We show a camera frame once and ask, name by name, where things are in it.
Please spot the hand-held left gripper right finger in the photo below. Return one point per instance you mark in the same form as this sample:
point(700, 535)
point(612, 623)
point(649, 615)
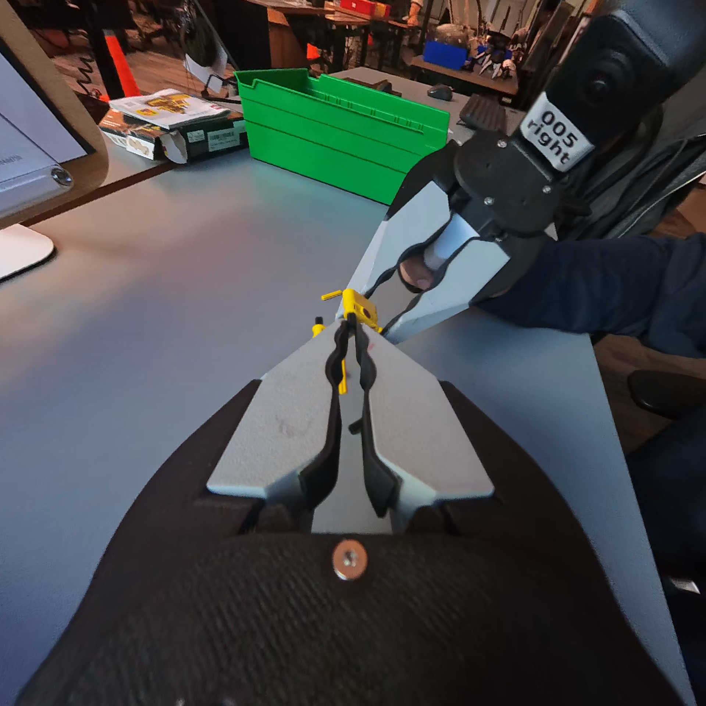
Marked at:
point(424, 435)

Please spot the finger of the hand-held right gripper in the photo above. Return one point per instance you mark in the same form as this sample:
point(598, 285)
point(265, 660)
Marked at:
point(458, 287)
point(408, 220)

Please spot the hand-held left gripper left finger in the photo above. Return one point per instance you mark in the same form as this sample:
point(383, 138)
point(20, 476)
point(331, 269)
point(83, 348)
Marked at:
point(281, 430)

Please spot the yellow lego spring assembly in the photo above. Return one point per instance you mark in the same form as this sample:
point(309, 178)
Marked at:
point(358, 306)

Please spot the person's right forearm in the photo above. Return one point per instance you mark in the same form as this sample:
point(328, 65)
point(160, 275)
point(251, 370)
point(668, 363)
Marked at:
point(606, 287)

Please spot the opened black lego box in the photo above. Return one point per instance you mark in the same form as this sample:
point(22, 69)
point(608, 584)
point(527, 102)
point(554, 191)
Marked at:
point(220, 140)

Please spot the lego instruction booklet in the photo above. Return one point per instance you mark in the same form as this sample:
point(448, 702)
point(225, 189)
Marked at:
point(171, 107)

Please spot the person's right hand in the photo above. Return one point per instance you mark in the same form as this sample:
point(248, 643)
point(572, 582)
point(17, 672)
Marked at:
point(417, 274)

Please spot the black keyboard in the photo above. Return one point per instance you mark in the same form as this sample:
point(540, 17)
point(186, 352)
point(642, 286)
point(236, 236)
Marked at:
point(482, 113)

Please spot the dark computer mouse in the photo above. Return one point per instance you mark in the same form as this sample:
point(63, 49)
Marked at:
point(440, 92)

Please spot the green plastic bin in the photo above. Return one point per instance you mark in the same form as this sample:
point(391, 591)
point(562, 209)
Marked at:
point(320, 143)

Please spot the grey jacket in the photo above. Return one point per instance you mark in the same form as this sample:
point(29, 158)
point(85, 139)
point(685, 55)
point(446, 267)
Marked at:
point(634, 187)

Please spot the small blue crate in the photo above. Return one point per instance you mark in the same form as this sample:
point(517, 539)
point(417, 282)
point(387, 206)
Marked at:
point(445, 55)

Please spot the orange traffic cone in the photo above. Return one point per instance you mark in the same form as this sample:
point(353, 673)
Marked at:
point(122, 69)
point(313, 52)

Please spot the black chair armrest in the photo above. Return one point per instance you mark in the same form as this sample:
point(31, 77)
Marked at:
point(667, 394)

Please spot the person's leg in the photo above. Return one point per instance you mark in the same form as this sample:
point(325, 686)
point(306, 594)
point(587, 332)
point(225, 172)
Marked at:
point(678, 496)

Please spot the wooden instruction sign stand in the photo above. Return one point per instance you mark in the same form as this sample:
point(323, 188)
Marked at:
point(22, 253)

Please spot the printed instruction sheet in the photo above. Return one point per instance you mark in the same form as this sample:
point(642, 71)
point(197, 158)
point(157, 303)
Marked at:
point(33, 121)

